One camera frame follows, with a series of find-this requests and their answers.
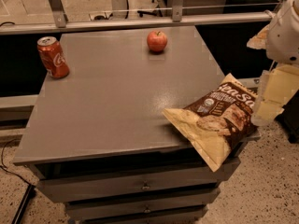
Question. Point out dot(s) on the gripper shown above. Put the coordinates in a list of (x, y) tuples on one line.
[(284, 36)]

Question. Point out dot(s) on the brown chip bag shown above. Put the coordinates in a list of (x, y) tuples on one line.
[(217, 122)]

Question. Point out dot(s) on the grey drawer cabinet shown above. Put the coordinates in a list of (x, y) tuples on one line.
[(98, 141)]

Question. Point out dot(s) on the red apple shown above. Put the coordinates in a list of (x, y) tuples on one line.
[(157, 41)]

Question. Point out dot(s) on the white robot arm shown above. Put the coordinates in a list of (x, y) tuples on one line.
[(280, 40)]

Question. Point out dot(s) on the red soda can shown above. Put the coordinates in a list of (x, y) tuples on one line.
[(51, 54)]

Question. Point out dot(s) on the metal railing frame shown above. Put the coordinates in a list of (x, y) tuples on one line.
[(57, 16)]

